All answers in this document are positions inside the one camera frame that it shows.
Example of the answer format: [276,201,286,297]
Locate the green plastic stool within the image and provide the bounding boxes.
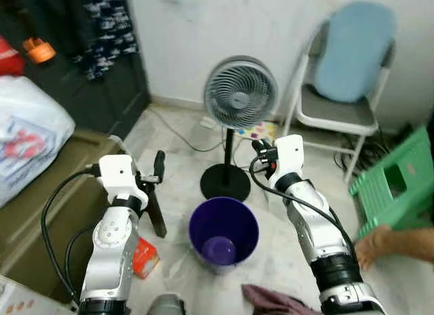
[348,125,434,239]

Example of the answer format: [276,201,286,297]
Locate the person's bare hand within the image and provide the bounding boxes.
[354,225,395,270]

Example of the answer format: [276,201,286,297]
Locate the white power strip coloured dots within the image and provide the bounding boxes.
[243,123,280,141]

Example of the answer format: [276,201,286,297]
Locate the black stand legs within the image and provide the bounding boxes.
[134,179,169,239]

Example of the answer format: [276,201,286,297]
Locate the grey standing fan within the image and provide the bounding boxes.
[200,55,279,202]

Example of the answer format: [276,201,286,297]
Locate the small red carton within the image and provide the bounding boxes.
[132,237,162,280]

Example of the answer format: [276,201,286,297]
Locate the white folding chair grey seat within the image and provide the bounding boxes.
[281,16,398,185]

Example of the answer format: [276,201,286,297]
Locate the purple plastic bucket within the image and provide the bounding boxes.
[188,196,261,267]

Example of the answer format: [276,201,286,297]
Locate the white plastic bag red print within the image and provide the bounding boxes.
[0,75,76,208]

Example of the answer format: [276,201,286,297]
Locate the black cabinet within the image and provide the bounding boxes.
[0,0,151,136]

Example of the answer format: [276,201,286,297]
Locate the grey robot left leg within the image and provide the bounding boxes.
[148,293,185,315]

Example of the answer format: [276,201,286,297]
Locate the light blue cushion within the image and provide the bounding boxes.
[315,1,398,104]

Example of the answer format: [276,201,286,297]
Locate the maroon cloth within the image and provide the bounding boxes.
[241,283,307,315]

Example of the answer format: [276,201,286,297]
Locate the dark patterned hanging garment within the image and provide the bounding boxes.
[80,0,140,82]

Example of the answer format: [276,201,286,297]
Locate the small orange object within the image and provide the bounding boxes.
[22,37,57,64]

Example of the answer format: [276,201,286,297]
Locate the white carton red marks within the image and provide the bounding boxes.
[0,274,43,315]

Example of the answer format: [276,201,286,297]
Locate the red cloth item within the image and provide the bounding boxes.
[0,35,25,77]

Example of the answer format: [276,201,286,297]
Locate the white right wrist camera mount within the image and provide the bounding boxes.
[271,134,304,191]

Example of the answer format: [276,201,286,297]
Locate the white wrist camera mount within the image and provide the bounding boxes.
[271,134,304,191]
[98,154,149,201]

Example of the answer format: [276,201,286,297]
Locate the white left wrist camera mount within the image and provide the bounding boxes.
[98,154,149,201]

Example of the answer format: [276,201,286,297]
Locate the thin fan power cord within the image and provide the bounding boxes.
[153,108,226,153]

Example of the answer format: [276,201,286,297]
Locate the black cable bundle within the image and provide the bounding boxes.
[338,130,409,178]

